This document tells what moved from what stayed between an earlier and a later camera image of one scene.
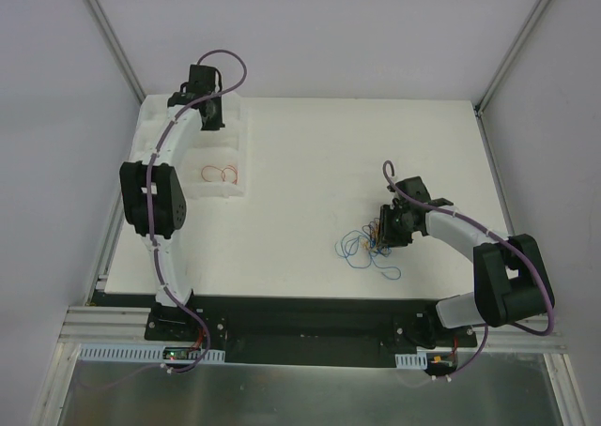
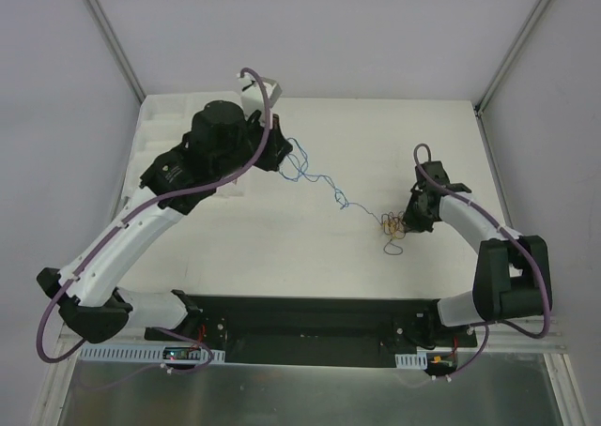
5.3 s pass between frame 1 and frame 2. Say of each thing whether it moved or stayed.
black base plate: stayed
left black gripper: moved
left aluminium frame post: stayed
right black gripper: moved
